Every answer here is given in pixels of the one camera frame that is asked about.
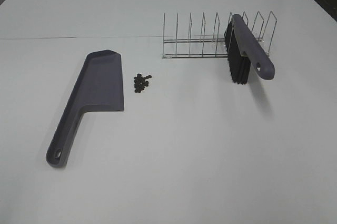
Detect pile of coffee beans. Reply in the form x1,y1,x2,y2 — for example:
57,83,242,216
134,73,152,93

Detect grey plastic dustpan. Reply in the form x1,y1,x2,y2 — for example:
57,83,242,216
46,50,124,168

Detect grey hand brush black bristles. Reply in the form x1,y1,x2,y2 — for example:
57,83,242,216
224,14,275,84

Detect chrome wire dish rack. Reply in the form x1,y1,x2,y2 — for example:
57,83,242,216
162,11,277,59

